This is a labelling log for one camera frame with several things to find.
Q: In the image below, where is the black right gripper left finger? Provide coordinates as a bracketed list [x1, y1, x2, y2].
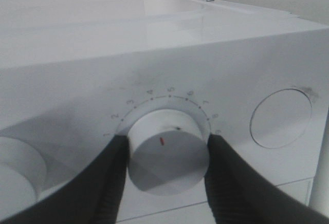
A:
[2, 135, 129, 223]

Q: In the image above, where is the upper white power knob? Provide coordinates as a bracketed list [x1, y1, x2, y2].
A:
[1, 137, 47, 220]

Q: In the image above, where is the white microwave oven body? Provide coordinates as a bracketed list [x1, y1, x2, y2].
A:
[1, 0, 328, 223]

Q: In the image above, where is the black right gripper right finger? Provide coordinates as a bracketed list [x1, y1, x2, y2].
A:
[205, 134, 328, 223]

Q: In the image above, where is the round white door button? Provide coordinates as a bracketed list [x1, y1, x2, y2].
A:
[249, 88, 313, 149]

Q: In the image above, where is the white timer knob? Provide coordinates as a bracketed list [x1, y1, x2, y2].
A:
[127, 109, 209, 196]

